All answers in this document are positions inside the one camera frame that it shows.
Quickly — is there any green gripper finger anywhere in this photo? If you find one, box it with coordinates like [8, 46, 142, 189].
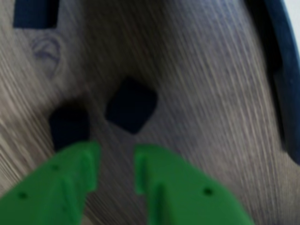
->
[0, 140, 102, 225]
[135, 143, 256, 225]

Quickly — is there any black cube stone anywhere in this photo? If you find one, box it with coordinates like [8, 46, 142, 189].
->
[104, 77, 159, 135]
[48, 102, 91, 153]
[13, 0, 60, 29]

